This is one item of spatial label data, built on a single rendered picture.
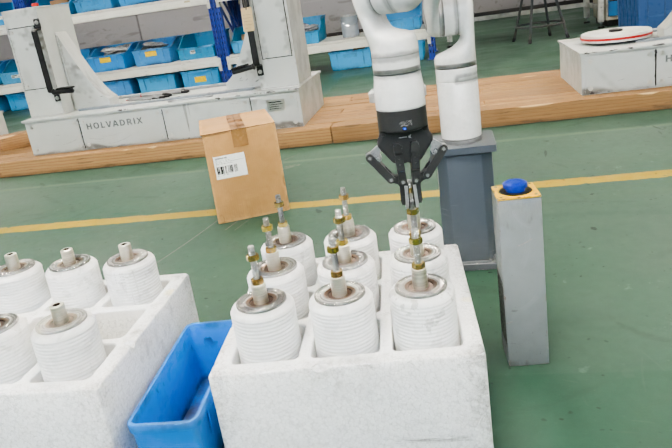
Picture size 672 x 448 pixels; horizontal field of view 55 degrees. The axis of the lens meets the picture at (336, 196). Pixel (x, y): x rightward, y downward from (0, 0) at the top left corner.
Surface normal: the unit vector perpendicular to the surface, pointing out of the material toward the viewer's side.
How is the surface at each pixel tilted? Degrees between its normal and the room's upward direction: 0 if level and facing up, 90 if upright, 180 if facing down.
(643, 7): 92
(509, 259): 90
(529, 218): 90
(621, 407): 0
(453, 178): 90
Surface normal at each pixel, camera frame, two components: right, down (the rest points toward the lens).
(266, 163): 0.18, 0.27
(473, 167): -0.15, 0.32
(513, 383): -0.14, -0.94
